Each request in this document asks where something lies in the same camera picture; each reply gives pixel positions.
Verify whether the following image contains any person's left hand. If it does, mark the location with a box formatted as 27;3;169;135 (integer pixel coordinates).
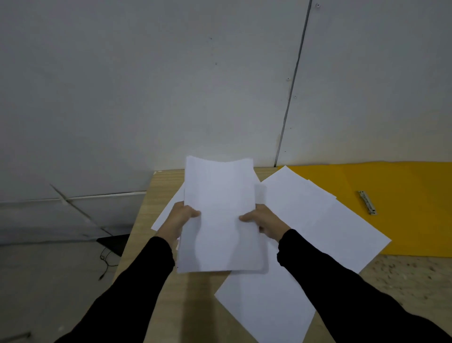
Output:
155;201;202;251

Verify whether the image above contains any person's right hand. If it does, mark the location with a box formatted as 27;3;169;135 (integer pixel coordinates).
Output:
238;203;291;243

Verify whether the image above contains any gathered white papers stack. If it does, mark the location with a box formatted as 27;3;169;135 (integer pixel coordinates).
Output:
176;155;269;275

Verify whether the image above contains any pile of white papers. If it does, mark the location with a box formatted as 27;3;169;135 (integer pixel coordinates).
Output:
151;165;392;343

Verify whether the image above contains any yellow folder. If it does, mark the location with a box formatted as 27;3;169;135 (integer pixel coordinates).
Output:
279;161;452;258

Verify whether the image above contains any person's right forearm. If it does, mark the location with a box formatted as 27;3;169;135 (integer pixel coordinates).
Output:
276;229;452;343

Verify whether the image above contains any person's left forearm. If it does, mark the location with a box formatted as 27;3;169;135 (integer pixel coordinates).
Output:
55;236;176;343

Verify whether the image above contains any silver metal folder clip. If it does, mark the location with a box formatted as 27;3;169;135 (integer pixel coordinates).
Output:
357;190;378;215

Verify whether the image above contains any black flat panel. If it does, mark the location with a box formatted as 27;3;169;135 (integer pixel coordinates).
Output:
96;234;130;258

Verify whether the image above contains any metal stool leg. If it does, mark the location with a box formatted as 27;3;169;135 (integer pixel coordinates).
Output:
0;331;32;343

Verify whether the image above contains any thin black cable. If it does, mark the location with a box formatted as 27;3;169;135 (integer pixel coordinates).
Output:
98;247;119;282

